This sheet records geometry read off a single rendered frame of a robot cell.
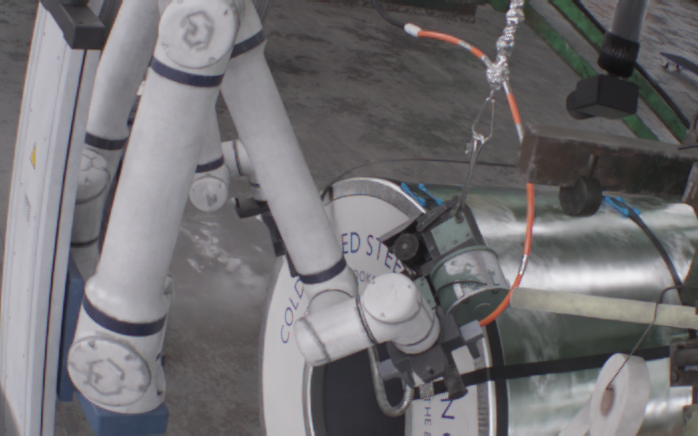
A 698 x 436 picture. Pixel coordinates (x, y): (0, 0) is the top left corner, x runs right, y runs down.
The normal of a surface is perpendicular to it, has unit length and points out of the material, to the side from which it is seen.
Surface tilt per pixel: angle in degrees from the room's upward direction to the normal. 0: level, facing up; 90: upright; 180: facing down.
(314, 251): 84
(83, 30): 90
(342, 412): 50
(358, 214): 90
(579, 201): 90
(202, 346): 0
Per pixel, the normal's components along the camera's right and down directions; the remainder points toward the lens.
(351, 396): 0.49, -0.06
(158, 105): -0.37, 0.25
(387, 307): -0.25, -0.40
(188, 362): 0.24, -0.89
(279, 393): -0.87, -0.02
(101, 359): -0.02, 0.46
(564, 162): 0.21, 0.44
